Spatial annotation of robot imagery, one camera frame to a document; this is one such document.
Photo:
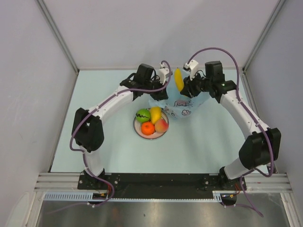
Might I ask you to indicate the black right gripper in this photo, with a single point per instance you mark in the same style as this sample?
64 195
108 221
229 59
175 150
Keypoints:
188 89

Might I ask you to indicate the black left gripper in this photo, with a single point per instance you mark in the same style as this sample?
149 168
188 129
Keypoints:
161 95

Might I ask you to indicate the yellow fake banana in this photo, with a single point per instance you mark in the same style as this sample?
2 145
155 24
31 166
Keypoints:
178 79

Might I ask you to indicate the light blue cartoon plastic bag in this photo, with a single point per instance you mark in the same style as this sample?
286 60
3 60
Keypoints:
178 105

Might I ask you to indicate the green fake watermelon ball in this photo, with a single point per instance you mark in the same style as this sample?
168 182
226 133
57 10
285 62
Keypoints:
143 115

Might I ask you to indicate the pink fake peach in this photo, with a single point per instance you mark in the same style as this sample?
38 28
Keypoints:
161 126

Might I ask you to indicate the orange fake fruit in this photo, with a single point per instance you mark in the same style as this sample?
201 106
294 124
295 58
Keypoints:
147 128

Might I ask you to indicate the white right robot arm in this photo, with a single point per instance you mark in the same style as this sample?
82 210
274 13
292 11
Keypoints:
261 145

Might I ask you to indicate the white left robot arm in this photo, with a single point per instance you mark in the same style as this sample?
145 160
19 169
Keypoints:
87 134

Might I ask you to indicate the round white printed plate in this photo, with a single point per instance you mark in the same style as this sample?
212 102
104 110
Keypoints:
137 127

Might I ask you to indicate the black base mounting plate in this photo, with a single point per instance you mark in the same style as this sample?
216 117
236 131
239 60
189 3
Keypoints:
169 186

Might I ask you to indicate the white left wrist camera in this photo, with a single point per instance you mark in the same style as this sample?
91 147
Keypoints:
164 73

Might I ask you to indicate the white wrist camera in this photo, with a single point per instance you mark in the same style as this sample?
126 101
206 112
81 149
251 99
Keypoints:
192 67
164 73

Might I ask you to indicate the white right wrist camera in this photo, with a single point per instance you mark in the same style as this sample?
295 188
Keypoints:
192 67

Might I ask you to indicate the aluminium frame rail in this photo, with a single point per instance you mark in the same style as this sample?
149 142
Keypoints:
82 181

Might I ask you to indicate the light blue cable duct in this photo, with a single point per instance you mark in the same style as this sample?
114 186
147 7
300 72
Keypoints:
94 197

